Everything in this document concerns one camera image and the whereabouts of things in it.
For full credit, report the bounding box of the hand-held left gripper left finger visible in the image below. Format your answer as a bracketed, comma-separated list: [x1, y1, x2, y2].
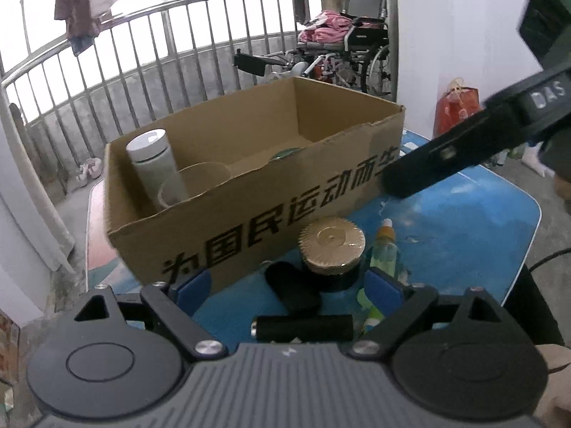
[74, 267, 226, 362]

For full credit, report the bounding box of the green dropper bottle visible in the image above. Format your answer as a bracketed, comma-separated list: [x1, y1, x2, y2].
[368, 218, 400, 279]

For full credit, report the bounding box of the clear glass cup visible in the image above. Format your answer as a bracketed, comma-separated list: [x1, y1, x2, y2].
[157, 162, 233, 209]

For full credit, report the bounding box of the white pill bottle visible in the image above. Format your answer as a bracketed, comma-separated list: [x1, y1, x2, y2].
[126, 128, 190, 208]

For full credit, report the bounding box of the green glass dome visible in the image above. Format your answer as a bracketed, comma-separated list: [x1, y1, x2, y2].
[269, 147, 308, 162]

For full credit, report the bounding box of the white pipe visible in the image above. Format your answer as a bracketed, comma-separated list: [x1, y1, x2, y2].
[0, 111, 76, 272]

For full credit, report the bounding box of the metal balcony railing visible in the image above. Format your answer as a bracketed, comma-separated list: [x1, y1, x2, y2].
[0, 0, 331, 188]

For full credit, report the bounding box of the black cylinder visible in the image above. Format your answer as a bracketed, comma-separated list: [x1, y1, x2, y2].
[251, 314, 354, 345]

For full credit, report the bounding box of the gold lid cosmetic jar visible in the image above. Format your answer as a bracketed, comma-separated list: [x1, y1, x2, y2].
[298, 218, 365, 294]

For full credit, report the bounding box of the hanging pink white clothing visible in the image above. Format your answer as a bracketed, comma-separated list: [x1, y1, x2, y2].
[54, 0, 125, 56]

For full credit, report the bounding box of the red shopping bag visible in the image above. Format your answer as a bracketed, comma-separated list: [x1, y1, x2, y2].
[434, 78, 483, 140]

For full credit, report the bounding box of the black wheelchair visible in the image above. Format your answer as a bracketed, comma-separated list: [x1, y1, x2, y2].
[343, 0, 394, 99]

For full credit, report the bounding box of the silver wheelchair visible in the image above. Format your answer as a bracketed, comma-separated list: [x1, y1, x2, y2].
[234, 49, 358, 86]

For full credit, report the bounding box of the beige towel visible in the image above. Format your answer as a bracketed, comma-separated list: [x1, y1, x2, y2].
[321, 0, 351, 21]

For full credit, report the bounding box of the black oval case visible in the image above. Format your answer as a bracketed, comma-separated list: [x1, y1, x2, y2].
[264, 262, 322, 315]

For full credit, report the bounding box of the large printed cardboard box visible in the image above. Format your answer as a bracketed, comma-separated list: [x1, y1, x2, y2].
[103, 76, 406, 297]

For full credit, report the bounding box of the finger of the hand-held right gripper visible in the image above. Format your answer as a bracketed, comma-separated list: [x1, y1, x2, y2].
[378, 107, 527, 199]

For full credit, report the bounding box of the black cable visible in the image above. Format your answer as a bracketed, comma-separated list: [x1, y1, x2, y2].
[530, 249, 571, 274]

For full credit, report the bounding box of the pink clothes pile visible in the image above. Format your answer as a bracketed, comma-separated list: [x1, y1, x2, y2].
[298, 10, 358, 44]

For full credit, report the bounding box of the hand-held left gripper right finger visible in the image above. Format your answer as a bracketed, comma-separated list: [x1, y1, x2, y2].
[348, 267, 500, 360]

